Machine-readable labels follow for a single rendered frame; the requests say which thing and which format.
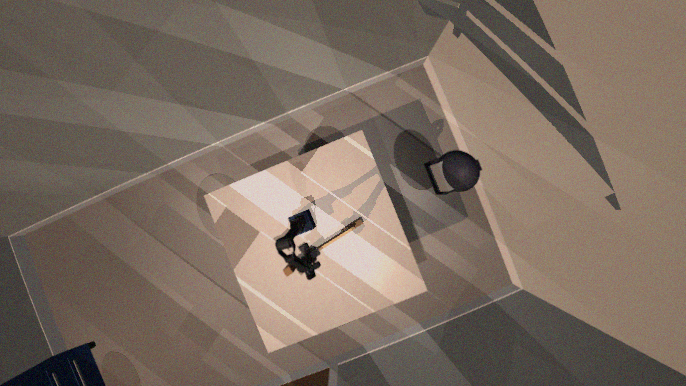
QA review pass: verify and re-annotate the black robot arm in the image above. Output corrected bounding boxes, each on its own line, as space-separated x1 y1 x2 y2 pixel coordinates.
275 215 321 280

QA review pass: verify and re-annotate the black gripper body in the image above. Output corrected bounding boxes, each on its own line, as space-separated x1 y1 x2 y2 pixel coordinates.
299 243 321 271

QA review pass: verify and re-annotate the brown wooden rail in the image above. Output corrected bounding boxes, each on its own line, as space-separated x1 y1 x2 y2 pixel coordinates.
317 225 355 251

